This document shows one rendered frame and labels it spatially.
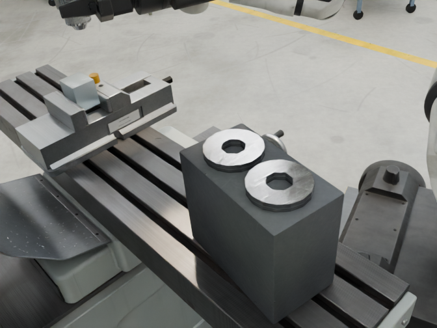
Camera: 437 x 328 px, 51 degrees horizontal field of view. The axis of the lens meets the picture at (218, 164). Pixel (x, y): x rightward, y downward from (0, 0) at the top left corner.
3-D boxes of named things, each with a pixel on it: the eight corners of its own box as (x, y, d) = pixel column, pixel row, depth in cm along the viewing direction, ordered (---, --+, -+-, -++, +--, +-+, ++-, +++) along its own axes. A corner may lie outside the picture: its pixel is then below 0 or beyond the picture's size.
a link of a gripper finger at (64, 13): (56, 2, 78) (92, -6, 80) (62, 21, 80) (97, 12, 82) (58, 5, 77) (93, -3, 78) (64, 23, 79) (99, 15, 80)
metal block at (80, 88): (86, 95, 105) (79, 71, 101) (100, 103, 101) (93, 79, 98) (66, 103, 102) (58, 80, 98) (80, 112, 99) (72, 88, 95)
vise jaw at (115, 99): (103, 86, 111) (99, 71, 108) (132, 103, 103) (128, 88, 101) (81, 96, 108) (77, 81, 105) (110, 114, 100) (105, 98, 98)
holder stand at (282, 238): (246, 205, 84) (242, 114, 72) (333, 283, 70) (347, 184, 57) (191, 236, 79) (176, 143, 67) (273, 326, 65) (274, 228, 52)
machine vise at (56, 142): (144, 91, 122) (136, 53, 115) (179, 110, 113) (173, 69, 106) (21, 150, 104) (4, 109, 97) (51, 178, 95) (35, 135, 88)
